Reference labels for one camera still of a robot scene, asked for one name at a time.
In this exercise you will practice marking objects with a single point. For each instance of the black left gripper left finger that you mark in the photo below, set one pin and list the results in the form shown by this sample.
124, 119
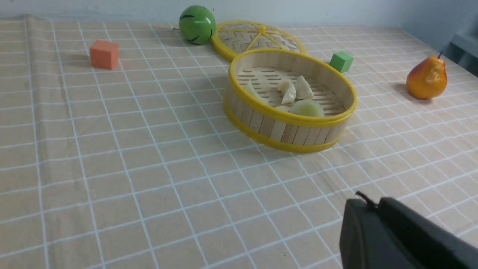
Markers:
367, 243

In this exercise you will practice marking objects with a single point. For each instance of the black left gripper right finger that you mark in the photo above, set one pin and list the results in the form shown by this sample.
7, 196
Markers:
426, 243

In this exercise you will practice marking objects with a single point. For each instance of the pale green dumpling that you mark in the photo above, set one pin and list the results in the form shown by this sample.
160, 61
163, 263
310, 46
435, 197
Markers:
304, 107
252, 91

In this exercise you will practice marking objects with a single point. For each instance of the white dumpling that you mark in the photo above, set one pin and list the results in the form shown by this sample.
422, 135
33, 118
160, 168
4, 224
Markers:
303, 89
287, 90

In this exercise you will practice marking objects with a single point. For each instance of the bamboo steamer tray yellow rim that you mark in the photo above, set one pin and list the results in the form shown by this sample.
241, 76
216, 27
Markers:
282, 130

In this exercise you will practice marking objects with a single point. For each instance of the woven bamboo steamer lid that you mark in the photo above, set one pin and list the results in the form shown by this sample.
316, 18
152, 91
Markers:
234, 37

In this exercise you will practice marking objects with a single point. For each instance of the orange yellow toy pear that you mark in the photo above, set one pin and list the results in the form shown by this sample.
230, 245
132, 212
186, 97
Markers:
428, 79

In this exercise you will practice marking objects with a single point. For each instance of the green foam cube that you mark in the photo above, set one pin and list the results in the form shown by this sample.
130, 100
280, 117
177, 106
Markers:
341, 61

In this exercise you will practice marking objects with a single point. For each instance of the grey object at table edge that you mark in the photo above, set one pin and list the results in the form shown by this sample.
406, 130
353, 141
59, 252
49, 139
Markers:
465, 42

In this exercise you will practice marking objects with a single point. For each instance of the green toy watermelon ball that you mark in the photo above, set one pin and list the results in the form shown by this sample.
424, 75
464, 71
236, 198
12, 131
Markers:
197, 24

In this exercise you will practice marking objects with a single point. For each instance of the orange foam cube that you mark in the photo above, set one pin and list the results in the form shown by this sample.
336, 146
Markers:
104, 54

